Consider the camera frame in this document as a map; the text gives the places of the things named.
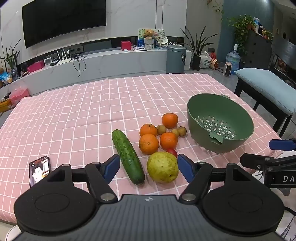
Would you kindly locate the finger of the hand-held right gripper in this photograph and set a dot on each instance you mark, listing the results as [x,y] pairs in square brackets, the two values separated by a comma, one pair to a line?
[254,161]
[281,144]

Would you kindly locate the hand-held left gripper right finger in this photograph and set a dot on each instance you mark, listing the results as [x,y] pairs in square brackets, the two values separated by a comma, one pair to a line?
[185,167]

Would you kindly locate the smartphone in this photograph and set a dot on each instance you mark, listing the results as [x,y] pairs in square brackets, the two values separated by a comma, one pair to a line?
[39,170]

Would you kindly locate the dark cabinet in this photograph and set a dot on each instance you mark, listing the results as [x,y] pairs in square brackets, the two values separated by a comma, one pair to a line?
[259,51]

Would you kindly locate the small white heater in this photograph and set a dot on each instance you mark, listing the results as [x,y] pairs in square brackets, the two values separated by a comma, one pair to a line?
[227,69]

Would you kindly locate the green cucumber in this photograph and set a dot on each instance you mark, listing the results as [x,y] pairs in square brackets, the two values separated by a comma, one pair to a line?
[128,155]

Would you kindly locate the thin-leaf potted plant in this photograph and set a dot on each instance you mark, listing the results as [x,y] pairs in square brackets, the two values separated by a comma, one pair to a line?
[10,58]

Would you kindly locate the pink checked tablecloth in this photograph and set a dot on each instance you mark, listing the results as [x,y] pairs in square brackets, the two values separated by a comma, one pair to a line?
[81,111]

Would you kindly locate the white router with antennas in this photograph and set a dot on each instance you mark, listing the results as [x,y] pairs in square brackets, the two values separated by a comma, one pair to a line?
[64,60]

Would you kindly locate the grey pedal trash bin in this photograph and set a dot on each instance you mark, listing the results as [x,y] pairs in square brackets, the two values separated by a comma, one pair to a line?
[175,59]

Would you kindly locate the pink plastic storage box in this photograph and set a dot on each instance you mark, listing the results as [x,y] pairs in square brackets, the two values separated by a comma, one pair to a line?
[19,96]

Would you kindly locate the bench with blue cushion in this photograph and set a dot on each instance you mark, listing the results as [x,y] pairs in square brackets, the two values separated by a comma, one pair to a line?
[282,122]

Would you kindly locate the yellow-green pear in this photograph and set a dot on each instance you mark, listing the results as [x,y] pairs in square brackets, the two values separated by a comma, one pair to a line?
[162,170]

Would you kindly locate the long-leaf plant in black pot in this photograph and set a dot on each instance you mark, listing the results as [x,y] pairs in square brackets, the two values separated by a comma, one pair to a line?
[196,46]

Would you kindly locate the small red tomato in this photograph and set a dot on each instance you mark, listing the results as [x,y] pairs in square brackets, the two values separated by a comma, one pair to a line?
[172,152]

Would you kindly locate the black wall television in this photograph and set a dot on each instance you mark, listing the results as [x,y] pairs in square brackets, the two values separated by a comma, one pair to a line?
[62,20]

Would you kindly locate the white curved media console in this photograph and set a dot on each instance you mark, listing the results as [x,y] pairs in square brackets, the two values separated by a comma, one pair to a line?
[115,62]

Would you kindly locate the small brown longan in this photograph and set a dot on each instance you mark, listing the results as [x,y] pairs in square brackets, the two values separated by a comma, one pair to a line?
[182,130]
[175,132]
[161,129]

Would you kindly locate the trailing ivy plant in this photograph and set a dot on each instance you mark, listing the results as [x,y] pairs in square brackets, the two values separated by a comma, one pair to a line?
[241,27]

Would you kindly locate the large blue water jug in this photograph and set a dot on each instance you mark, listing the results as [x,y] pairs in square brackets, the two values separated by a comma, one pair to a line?
[232,60]

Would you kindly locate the yellow box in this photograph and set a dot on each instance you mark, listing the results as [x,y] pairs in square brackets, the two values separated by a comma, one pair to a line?
[5,105]

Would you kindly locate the red box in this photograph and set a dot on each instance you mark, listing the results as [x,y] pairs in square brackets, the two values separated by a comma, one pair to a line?
[125,45]

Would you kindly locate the orange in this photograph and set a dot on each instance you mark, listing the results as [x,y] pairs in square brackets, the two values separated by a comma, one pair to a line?
[148,129]
[168,141]
[148,144]
[170,120]

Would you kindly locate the small white desk clock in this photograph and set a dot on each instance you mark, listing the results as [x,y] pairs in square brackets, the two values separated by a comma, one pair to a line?
[47,62]

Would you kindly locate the red and orange bag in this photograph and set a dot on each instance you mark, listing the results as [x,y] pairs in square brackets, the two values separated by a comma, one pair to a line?
[214,64]

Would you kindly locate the light blue bench cushion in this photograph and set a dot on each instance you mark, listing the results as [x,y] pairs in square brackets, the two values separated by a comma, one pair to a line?
[263,85]

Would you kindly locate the white plastic bag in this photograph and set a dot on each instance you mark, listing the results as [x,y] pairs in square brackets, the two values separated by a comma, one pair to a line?
[204,61]

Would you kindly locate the brown teddy bear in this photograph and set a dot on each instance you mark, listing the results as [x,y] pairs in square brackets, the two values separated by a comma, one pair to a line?
[148,33]

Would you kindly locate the colourful snack bag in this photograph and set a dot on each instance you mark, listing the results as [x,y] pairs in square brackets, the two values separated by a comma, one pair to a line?
[6,77]

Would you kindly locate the green colander bowl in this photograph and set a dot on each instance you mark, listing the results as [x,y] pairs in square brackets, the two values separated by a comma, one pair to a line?
[220,111]

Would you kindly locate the pink tissue box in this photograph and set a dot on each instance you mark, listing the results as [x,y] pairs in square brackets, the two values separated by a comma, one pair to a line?
[35,66]

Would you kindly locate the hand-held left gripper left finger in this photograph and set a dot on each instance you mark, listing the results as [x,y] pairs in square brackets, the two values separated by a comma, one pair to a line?
[112,167]

